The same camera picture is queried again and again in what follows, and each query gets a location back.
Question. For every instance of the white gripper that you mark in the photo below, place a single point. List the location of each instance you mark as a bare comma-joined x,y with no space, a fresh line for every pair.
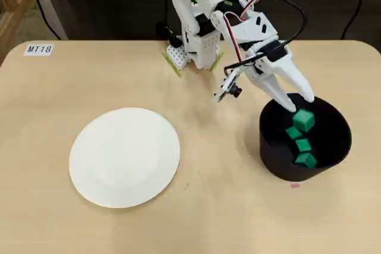
285,71

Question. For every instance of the green cube block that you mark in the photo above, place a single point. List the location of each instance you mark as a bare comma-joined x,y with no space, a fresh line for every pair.
303,145
305,160
293,132
303,120

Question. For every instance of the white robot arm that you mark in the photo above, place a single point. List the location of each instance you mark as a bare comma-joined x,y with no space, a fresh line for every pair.
181,4

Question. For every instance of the black pot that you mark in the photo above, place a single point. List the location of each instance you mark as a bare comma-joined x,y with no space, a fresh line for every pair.
279,167

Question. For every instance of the white paper plate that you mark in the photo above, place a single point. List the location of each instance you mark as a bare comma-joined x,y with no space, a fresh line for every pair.
125,159

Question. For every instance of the yellow-green strip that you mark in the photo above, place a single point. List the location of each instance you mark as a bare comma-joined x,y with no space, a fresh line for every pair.
172,65
217,61

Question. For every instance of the small pink sticker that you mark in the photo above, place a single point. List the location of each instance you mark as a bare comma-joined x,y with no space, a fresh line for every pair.
295,185

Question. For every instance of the black table clamp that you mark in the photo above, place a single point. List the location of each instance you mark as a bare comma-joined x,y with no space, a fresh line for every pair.
166,34

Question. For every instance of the white MT18 label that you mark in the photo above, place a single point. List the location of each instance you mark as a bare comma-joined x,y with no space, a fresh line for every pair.
38,49

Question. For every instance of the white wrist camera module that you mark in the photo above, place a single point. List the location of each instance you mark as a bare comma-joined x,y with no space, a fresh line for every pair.
226,87

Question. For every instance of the white perforated base plate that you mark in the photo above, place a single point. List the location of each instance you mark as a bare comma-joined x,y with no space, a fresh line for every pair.
177,56

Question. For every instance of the wooden partition frame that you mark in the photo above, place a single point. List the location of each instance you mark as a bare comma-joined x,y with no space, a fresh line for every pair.
18,4

